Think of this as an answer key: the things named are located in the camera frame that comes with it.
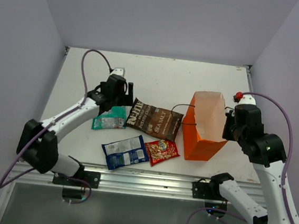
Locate aluminium mounting rail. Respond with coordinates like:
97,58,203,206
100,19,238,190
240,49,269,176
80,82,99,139
7,155,273,209

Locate purple cable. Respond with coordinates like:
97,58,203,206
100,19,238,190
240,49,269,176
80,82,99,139
0,41,116,207
185,86,299,224

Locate orange paper bag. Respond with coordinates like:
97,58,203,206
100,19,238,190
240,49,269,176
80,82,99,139
181,91,227,162

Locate red snack packet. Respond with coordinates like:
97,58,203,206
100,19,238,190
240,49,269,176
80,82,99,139
144,140,180,167

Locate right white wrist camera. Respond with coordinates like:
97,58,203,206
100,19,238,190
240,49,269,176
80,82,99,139
233,92,256,106

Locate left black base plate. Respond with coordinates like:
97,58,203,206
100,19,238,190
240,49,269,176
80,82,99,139
52,170,101,189

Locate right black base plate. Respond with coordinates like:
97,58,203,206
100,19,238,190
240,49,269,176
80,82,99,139
191,178,222,200

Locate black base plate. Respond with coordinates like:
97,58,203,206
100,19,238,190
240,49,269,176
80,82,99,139
52,170,101,189
191,178,222,200

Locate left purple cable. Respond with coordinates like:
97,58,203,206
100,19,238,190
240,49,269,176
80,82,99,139
0,41,116,207

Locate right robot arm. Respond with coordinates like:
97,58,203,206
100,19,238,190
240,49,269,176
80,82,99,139
208,104,299,224

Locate blue snack packet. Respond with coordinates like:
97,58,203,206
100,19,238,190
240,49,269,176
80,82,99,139
101,135,149,170

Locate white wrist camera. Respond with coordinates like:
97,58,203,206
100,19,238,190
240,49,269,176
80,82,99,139
233,92,256,106
110,67,126,77

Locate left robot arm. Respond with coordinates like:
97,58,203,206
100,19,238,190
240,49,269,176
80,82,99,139
16,74,133,186

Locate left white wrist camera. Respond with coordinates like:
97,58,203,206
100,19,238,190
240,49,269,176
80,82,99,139
110,67,126,77

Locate brown potato chips bag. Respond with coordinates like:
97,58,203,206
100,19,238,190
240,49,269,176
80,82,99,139
124,98,184,142

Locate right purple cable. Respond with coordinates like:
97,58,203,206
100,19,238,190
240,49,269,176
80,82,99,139
185,86,299,224

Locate teal snack packet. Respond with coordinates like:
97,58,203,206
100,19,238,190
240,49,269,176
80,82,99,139
91,106,127,130

